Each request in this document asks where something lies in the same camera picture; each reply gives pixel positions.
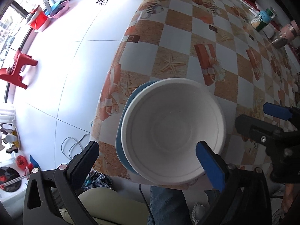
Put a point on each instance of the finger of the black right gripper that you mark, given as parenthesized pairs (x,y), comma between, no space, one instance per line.
(260,131)

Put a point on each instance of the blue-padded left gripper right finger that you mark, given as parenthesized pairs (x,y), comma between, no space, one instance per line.
(244,195)

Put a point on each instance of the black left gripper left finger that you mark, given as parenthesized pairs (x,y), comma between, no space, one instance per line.
(39,204)

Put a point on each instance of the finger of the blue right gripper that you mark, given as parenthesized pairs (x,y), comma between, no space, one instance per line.
(284,113)

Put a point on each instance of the white paper bowl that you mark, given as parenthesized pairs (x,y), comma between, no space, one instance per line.
(163,124)

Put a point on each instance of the beige cushion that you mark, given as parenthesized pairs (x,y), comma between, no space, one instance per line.
(106,206)

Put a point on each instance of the steel cup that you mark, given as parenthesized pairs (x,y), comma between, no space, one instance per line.
(278,41)

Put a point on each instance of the blue jeans leg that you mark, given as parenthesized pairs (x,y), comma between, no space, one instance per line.
(168,206)

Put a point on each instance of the pink cup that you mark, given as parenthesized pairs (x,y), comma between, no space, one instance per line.
(290,31)

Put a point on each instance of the red plastic stool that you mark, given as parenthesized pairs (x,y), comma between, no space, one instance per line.
(12,74)

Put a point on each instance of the red bucket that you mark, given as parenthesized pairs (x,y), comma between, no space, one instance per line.
(36,18)

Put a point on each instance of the pink basin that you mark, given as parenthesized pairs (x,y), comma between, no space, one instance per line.
(60,10)

